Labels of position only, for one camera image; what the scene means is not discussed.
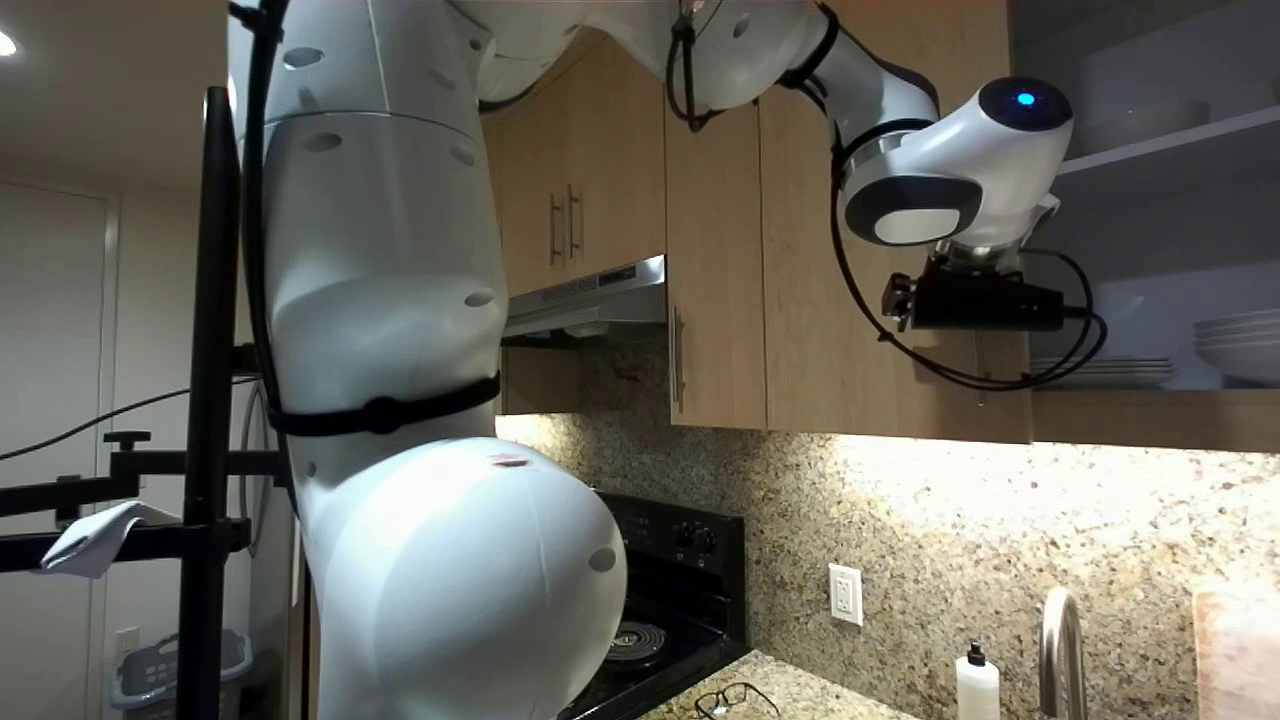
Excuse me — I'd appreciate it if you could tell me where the white plate stack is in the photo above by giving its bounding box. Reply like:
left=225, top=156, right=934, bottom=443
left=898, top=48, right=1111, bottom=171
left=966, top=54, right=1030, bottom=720
left=1064, top=353, right=1179, bottom=398

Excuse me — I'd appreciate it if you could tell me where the white cabinet shelf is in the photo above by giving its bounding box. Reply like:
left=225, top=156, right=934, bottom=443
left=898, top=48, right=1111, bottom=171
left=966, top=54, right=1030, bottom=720
left=1056, top=101, right=1280, bottom=186

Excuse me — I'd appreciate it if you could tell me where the narrow wooden cabinet door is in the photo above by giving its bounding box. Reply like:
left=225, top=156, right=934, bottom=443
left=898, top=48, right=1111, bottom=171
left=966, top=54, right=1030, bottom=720
left=659, top=96, right=774, bottom=431

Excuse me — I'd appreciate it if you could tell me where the white dish stack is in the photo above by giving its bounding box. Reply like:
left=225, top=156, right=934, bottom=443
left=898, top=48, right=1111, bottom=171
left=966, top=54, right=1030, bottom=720
left=1192, top=309, right=1280, bottom=394

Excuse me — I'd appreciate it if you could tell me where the white wall outlet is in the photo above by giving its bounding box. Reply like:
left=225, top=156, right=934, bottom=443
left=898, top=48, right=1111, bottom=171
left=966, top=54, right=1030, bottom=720
left=829, top=562, right=869, bottom=634

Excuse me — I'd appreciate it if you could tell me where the grey laundry basket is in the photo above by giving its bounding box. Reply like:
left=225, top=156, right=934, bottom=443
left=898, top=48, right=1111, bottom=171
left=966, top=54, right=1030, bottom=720
left=114, top=625, right=256, bottom=714

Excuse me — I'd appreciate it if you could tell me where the shallow white bowl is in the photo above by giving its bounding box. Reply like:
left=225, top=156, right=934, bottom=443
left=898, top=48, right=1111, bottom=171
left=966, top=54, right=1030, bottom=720
left=1078, top=96, right=1221, bottom=151

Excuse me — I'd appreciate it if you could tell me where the wide wooden cabinet door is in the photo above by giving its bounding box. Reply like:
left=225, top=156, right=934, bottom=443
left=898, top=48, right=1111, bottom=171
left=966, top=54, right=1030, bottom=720
left=757, top=0, right=1041, bottom=447

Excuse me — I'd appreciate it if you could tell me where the white paper note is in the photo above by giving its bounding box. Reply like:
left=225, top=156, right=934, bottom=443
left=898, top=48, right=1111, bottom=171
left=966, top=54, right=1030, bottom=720
left=38, top=497, right=179, bottom=580

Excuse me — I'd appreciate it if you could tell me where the black stove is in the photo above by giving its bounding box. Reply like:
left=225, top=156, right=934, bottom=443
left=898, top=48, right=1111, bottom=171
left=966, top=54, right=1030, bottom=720
left=594, top=489, right=751, bottom=720

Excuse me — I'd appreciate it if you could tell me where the thin black wall cable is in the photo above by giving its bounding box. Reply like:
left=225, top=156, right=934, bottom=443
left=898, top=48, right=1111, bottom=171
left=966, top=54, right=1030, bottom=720
left=0, top=384, right=197, bottom=466

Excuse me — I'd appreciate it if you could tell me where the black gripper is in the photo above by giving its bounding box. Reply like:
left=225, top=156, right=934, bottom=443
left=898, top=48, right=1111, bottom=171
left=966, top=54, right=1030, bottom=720
left=884, top=252, right=1031, bottom=324

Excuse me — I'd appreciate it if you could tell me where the wooden wall cabinet body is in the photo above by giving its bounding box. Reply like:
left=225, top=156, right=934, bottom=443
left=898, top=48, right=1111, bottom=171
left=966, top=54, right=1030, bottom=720
left=1007, top=0, right=1280, bottom=455

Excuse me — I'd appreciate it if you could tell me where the white soap bottle black cap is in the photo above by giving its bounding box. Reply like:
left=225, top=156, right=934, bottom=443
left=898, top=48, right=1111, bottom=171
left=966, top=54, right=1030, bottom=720
left=954, top=639, right=1007, bottom=720

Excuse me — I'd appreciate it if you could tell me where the black metal camera stand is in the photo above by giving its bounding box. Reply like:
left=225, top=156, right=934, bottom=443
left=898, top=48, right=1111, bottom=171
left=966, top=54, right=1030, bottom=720
left=0, top=85, right=293, bottom=720

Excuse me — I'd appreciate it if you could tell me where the steel kitchen faucet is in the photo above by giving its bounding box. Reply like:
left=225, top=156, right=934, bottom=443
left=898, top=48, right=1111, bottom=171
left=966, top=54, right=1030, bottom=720
left=1036, top=586, right=1096, bottom=720

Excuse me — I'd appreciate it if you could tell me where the stainless steel range hood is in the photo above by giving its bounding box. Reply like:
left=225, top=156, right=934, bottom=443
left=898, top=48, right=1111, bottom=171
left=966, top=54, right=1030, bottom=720
left=501, top=252, right=674, bottom=353

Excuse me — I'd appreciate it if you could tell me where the pale wooden cutting board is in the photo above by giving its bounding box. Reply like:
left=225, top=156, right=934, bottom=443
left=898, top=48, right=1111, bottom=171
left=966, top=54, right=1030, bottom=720
left=1192, top=586, right=1280, bottom=720

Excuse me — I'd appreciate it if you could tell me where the small wooden cabinet door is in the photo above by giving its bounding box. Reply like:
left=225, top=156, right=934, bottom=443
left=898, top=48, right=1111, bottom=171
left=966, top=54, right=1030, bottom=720
left=564, top=54, right=674, bottom=289
left=501, top=85, right=569, bottom=300

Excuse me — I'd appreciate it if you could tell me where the round stove burner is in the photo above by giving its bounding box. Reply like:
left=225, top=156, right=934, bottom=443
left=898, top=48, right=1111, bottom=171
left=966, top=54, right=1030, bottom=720
left=616, top=615, right=674, bottom=674

